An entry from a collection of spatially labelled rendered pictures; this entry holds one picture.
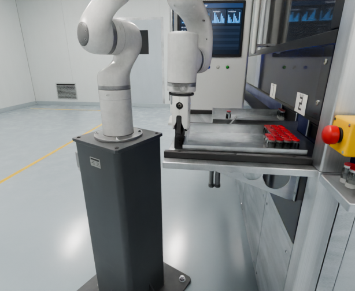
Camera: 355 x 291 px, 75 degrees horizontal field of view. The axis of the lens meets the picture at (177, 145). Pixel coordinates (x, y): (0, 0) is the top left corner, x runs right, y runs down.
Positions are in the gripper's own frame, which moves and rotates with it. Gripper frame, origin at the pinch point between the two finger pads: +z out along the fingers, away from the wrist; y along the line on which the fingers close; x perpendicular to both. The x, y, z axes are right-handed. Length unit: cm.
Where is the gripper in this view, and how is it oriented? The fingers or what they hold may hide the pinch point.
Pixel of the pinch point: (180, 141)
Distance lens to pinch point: 74.1
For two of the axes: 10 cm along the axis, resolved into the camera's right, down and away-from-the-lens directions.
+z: -0.3, 9.4, 3.5
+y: 1.1, -3.5, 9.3
